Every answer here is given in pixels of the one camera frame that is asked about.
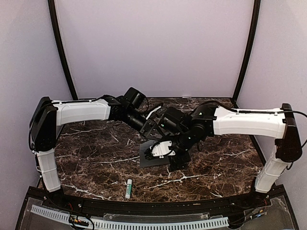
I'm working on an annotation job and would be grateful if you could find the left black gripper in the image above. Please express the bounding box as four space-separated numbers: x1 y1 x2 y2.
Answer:
124 108 165 140

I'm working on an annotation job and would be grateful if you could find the grey blue envelope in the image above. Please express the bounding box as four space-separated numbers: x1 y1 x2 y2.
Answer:
139 140 169 168

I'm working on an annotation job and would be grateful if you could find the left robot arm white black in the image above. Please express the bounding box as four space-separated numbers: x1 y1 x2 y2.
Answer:
28 87 163 209

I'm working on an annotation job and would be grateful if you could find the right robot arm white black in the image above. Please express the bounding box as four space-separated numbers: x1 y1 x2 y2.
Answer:
151 101 303 208

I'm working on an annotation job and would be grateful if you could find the white green glue stick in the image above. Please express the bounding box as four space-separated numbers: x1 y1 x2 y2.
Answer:
125 179 132 199

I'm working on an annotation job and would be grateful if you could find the clear acrylic front plate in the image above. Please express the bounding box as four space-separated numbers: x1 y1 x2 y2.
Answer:
103 213 210 223

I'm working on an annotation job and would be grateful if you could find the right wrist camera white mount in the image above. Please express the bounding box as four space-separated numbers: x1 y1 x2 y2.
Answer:
144 140 176 161

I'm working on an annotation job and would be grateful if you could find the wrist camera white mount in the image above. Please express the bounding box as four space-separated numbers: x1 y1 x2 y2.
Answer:
144 140 176 161
145 103 167 120

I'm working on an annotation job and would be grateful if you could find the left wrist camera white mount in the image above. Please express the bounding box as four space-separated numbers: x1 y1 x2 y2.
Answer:
145 103 167 120

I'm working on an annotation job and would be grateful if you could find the black curved front rail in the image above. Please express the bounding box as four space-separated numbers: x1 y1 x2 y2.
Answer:
51 192 254 216

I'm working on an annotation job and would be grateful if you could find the white slotted cable duct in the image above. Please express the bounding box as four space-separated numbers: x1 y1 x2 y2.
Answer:
31 205 229 230

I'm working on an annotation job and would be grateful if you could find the left black frame post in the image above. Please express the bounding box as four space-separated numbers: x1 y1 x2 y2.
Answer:
47 0 78 100

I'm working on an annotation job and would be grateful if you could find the black frame post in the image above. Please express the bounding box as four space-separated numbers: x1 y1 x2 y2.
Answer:
47 0 78 100
232 0 261 102

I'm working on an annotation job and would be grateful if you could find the right black frame post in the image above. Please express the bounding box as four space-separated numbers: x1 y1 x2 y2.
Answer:
232 0 261 102

